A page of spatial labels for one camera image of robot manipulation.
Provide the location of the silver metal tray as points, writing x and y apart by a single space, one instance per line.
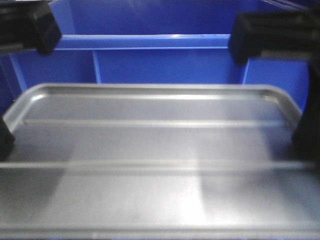
121 161

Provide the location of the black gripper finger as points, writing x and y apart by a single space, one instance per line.
28 25
306 137
280 35
7 140

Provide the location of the blue plastic box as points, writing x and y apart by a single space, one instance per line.
149 42

